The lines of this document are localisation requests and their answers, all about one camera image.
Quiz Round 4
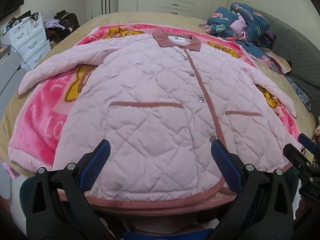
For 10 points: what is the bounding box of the blue flamingo quilt pile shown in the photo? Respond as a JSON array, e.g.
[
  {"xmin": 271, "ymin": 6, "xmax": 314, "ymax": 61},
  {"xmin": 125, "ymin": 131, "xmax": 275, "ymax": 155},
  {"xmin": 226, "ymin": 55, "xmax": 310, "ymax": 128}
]
[{"xmin": 200, "ymin": 3, "xmax": 291, "ymax": 75}]

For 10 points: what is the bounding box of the dark clothes pile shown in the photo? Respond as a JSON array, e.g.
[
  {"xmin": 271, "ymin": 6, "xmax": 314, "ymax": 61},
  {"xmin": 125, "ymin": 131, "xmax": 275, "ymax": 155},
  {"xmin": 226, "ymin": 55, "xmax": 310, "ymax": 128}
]
[{"xmin": 43, "ymin": 10, "xmax": 80, "ymax": 43}]

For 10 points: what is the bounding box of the grey quilted headboard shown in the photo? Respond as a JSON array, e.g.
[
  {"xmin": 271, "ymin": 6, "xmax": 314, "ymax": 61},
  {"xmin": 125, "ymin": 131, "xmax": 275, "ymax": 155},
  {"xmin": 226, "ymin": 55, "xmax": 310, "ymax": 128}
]
[{"xmin": 257, "ymin": 10, "xmax": 320, "ymax": 119}]

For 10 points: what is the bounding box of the tan bed cover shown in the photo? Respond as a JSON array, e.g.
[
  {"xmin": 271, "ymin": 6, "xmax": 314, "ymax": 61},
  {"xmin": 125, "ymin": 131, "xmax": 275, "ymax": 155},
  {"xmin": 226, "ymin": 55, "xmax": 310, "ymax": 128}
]
[{"xmin": 1, "ymin": 12, "xmax": 317, "ymax": 176}]

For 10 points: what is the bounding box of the pink quilted jacket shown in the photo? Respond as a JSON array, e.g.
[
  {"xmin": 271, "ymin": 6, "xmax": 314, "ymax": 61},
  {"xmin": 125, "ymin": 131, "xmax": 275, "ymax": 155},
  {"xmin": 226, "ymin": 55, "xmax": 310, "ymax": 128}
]
[{"xmin": 18, "ymin": 29, "xmax": 298, "ymax": 215}]

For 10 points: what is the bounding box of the pink bear fleece blanket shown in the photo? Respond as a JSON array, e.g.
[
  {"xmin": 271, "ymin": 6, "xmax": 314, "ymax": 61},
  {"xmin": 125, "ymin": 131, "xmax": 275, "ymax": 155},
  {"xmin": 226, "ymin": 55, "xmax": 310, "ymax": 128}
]
[{"xmin": 7, "ymin": 23, "xmax": 302, "ymax": 174}]

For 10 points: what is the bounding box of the white drawer chest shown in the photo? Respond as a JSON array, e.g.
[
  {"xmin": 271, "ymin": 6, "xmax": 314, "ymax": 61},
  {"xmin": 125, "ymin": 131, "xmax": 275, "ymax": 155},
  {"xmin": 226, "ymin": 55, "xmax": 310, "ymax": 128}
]
[{"xmin": 1, "ymin": 12, "xmax": 52, "ymax": 71}]

